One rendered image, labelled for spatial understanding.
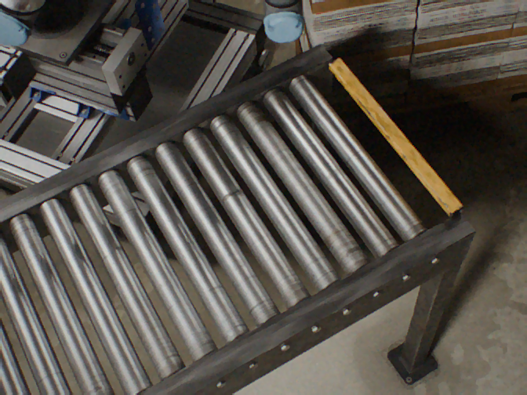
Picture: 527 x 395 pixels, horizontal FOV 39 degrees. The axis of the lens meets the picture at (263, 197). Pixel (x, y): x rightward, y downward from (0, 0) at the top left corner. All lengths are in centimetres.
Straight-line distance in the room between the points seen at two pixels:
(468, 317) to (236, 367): 106
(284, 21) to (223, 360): 63
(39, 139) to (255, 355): 130
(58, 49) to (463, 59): 119
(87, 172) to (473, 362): 121
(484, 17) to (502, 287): 78
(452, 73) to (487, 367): 87
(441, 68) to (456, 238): 99
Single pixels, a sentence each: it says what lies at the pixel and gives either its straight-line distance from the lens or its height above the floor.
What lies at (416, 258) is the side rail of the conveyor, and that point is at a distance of 139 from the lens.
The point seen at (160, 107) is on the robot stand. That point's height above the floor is 21.
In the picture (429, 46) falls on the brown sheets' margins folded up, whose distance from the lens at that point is 221.
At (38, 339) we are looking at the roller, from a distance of 142.
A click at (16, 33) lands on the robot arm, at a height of 98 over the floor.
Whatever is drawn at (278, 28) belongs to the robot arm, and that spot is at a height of 101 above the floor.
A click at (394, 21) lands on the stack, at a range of 210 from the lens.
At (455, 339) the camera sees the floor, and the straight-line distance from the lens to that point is 220.
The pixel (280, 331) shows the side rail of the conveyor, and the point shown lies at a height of 80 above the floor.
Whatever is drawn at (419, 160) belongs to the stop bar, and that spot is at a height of 82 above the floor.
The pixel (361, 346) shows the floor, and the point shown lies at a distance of 216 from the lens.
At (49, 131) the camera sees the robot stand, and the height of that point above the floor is 21.
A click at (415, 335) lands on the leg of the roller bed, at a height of 26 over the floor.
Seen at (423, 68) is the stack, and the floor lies 30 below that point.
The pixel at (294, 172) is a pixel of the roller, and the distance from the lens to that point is 147.
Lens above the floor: 205
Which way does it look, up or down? 60 degrees down
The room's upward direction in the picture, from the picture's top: 8 degrees counter-clockwise
